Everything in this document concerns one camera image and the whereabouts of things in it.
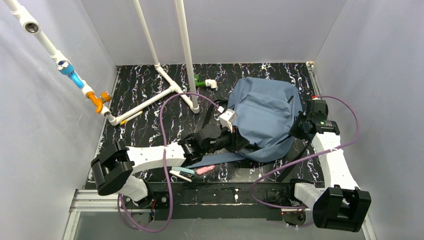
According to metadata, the blue student backpack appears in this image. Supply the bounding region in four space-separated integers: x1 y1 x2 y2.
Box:
187 77 303 169

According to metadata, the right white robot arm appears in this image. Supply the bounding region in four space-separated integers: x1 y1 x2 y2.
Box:
289 98 372 232

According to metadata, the green plastic tap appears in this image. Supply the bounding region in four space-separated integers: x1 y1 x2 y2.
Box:
194 74 206 87

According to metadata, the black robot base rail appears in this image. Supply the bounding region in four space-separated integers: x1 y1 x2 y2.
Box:
124 182 306 222

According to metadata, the teal white stapler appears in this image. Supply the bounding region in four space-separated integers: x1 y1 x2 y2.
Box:
169 166 196 183

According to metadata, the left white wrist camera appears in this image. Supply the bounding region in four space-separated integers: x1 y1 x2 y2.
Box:
218 109 238 133

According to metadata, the pink stapler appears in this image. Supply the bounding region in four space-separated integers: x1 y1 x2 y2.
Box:
195 165 215 176

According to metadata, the orange plastic tap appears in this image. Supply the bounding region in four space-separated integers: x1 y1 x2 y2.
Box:
85 91 112 114

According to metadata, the white slanted pvc pipe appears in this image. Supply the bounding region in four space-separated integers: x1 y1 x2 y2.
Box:
5 0 200 126

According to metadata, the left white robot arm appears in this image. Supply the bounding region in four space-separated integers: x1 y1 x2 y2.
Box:
90 123 249 204

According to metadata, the thin white rear pipe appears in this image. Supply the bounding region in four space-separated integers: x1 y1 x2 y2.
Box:
132 0 160 68

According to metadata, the blue plastic tap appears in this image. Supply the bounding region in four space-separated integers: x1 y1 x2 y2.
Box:
56 60 85 89

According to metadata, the white vertical pvc pipe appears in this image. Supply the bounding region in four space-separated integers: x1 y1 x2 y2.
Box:
174 0 197 94

